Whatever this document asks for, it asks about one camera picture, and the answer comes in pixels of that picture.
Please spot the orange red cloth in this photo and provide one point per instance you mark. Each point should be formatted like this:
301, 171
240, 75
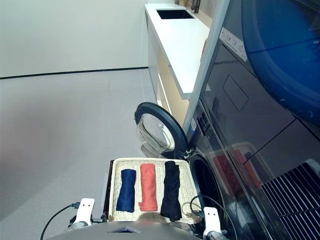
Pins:
148, 187

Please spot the black cloth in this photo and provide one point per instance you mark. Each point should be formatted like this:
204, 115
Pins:
171, 195

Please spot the navy blue cloth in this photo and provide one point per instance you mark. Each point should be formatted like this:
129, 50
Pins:
126, 192

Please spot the pale woven basket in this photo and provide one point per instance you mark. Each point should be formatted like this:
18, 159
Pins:
186, 180

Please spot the grey washing machine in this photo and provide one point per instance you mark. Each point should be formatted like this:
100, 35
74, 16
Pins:
237, 125

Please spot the round glass washer door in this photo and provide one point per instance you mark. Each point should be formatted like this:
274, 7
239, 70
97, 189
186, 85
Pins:
155, 130

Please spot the blue white QR sticker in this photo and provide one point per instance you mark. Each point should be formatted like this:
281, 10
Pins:
193, 124

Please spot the white counter cabinet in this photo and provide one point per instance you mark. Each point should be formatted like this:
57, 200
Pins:
180, 50

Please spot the white pictogram warning strip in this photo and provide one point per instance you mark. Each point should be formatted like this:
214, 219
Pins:
233, 43

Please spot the black sink basin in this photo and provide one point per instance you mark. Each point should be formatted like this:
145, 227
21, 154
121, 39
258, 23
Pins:
175, 13

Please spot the silver robot torso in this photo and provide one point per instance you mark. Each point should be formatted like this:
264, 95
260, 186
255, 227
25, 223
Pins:
155, 232

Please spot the dark faucet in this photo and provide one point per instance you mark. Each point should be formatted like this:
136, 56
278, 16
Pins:
195, 6

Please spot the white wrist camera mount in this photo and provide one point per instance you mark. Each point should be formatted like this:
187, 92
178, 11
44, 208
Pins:
85, 210
212, 220

